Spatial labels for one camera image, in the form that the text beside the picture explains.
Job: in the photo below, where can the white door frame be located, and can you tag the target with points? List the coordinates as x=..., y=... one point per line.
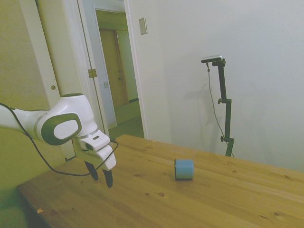
x=136, y=83

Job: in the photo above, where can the brass door hinge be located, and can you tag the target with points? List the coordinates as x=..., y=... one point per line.
x=92, y=73

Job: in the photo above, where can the blue enamel mug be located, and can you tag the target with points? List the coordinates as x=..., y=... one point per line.
x=186, y=169

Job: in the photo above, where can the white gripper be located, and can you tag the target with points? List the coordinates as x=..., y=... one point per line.
x=108, y=158

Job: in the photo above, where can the white door with knob hole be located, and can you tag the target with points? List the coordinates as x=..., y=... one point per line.
x=66, y=59

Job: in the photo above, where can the beige wall switch plate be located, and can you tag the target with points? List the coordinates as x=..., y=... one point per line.
x=143, y=26

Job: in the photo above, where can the black jointed camera stand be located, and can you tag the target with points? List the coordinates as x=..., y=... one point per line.
x=228, y=118

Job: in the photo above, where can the pale blue open door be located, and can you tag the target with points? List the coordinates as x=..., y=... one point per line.
x=102, y=59

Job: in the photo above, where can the grey stereo camera bar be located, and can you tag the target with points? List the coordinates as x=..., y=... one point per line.
x=212, y=58

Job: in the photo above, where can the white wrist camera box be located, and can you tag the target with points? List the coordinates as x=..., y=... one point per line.
x=95, y=142

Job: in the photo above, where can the metal door latch plate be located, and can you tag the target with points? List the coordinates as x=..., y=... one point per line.
x=106, y=84

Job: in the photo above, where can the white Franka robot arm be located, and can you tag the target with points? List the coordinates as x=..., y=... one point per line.
x=71, y=107

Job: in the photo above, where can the brown wooden hallway door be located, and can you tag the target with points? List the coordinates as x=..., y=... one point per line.
x=114, y=66

